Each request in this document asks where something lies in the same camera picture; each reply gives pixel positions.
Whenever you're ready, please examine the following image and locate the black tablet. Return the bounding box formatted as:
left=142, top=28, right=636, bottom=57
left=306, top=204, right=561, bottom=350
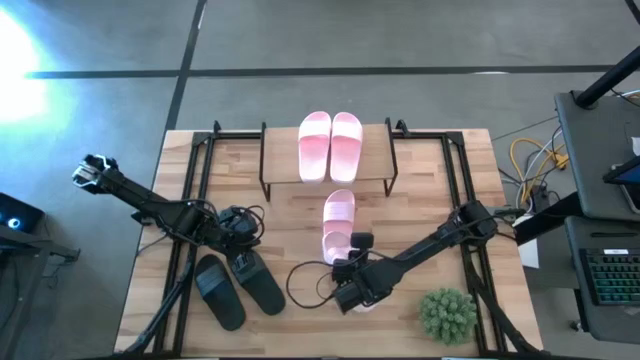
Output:
left=602, top=155, right=640, bottom=215

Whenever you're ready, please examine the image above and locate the black support bar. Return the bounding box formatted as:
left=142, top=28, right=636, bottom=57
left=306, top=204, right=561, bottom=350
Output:
left=513, top=192, right=585, bottom=246

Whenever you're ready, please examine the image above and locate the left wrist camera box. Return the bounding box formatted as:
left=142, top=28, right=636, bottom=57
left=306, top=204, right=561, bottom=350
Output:
left=218, top=206, right=247, bottom=235

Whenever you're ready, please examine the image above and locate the wooden shelf black metal frame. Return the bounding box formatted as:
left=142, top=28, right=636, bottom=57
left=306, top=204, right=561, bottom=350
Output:
left=258, top=117, right=400, bottom=203

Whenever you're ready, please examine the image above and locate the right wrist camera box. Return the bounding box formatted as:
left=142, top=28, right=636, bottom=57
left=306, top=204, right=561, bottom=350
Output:
left=350, top=231, right=375, bottom=250

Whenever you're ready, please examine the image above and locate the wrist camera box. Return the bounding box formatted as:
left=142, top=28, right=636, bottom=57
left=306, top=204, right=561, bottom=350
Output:
left=218, top=206, right=247, bottom=235
left=350, top=231, right=375, bottom=250

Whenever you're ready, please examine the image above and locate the pink slide sandal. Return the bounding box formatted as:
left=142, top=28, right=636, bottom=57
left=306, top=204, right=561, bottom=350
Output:
left=329, top=111, right=364, bottom=185
left=322, top=188, right=357, bottom=265
left=298, top=110, right=333, bottom=185

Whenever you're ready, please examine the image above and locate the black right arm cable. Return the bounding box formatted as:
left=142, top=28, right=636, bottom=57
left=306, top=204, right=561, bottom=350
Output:
left=285, top=259, right=346, bottom=310

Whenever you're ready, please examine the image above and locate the black pole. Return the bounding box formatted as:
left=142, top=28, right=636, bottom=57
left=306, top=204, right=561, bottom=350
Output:
left=573, top=44, right=640, bottom=110

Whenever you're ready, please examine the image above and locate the green artificial plant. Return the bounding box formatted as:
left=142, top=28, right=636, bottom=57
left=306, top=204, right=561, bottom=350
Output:
left=418, top=287, right=479, bottom=347

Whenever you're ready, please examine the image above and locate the grey keyboard desk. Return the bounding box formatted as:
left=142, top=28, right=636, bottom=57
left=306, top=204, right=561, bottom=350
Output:
left=564, top=215, right=640, bottom=346

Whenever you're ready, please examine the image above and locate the black power strip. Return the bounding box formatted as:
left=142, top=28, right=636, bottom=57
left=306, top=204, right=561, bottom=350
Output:
left=527, top=183, right=551, bottom=214

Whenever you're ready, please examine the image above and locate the white box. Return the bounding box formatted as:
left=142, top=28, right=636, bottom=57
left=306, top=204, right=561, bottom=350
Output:
left=514, top=213, right=541, bottom=270

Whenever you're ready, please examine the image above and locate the yellow cable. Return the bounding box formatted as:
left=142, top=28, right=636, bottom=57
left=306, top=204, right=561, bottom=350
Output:
left=508, top=137, right=570, bottom=204

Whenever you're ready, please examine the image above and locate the black slide sandal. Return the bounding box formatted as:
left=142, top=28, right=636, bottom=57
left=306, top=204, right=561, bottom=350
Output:
left=193, top=253, right=247, bottom=332
left=226, top=249, right=287, bottom=317

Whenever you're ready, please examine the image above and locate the black metal rig frame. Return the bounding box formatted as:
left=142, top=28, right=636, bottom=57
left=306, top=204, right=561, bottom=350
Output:
left=122, top=118, right=551, bottom=360

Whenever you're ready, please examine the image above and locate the backlit black keyboard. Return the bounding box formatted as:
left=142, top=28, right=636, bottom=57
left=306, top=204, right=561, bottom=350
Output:
left=579, top=247, right=640, bottom=306

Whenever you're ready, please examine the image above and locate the black device with blue light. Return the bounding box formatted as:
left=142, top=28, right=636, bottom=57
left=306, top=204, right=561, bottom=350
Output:
left=0, top=192, right=46, bottom=235

